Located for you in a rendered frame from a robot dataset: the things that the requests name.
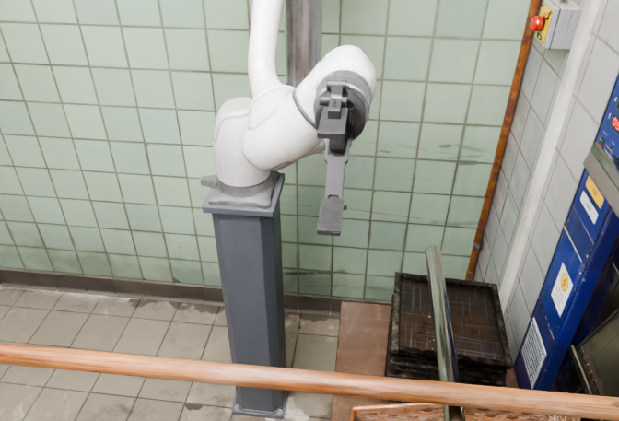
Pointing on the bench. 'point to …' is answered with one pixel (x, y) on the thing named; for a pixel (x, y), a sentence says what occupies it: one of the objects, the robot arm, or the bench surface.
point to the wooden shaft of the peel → (315, 381)
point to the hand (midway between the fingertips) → (330, 182)
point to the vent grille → (533, 353)
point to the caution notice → (561, 289)
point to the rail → (607, 161)
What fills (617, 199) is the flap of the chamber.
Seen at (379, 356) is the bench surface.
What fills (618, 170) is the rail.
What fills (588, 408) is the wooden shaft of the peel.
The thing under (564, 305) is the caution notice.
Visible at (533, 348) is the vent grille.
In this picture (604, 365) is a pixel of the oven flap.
